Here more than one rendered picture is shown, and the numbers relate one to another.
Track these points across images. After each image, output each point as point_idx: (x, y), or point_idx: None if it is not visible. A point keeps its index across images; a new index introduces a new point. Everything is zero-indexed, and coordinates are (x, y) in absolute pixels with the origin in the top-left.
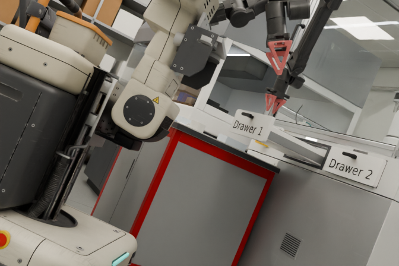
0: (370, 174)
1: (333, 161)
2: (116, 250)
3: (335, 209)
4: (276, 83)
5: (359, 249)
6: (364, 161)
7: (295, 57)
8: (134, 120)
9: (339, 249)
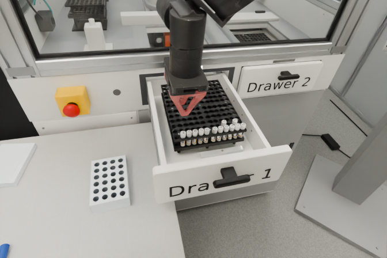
0: (308, 80)
1: (252, 85)
2: None
3: (262, 118)
4: (193, 63)
5: (295, 129)
6: (298, 72)
7: None
8: None
9: (276, 137)
